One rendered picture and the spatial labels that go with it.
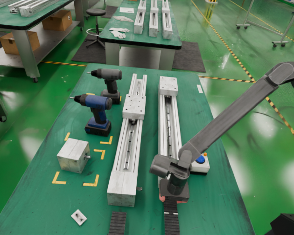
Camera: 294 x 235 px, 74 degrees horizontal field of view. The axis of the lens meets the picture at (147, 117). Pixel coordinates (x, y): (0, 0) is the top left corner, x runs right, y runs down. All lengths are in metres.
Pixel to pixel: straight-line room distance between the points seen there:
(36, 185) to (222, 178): 0.79
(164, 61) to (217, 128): 1.83
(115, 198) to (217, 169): 0.49
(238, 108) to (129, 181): 0.45
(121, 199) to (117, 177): 0.08
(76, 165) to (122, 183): 0.22
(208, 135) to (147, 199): 0.36
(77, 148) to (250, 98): 0.67
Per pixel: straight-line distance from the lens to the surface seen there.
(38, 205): 0.87
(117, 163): 0.81
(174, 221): 0.79
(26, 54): 2.93
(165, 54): 2.37
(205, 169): 0.91
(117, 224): 0.76
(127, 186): 0.74
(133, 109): 0.99
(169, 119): 1.07
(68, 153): 0.86
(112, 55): 2.42
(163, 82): 1.24
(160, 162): 0.66
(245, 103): 0.68
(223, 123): 0.65
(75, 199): 0.85
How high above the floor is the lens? 1.52
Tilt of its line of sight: 41 degrees down
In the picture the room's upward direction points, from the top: 7 degrees clockwise
